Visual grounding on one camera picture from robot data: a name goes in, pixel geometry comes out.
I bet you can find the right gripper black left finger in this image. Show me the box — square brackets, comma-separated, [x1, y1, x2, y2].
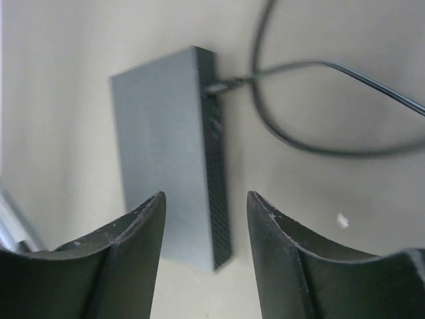
[1, 192, 166, 318]

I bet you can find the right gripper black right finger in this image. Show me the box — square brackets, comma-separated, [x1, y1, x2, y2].
[247, 191, 424, 318]

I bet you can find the black network switch box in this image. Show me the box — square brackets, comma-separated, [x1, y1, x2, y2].
[110, 47, 232, 272]

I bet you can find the thin black power cord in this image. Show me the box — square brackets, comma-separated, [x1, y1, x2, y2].
[201, 0, 425, 157]

